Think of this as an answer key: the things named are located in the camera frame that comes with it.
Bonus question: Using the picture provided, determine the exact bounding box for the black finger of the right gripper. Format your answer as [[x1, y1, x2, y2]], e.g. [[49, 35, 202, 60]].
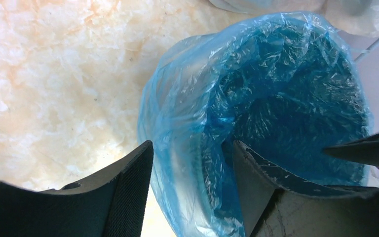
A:
[[322, 133, 379, 166]]

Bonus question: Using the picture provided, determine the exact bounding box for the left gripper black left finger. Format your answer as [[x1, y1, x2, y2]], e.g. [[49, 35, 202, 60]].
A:
[[0, 141, 153, 237]]

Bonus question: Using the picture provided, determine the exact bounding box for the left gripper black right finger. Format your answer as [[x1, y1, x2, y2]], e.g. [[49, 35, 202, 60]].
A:
[[232, 141, 379, 237]]

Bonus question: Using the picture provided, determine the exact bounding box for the blue plastic trash bag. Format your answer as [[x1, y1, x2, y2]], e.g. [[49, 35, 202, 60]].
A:
[[138, 11, 372, 237]]

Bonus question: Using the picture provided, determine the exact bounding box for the large translucent stuffed bag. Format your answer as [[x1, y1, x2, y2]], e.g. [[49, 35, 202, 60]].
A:
[[209, 0, 379, 40]]

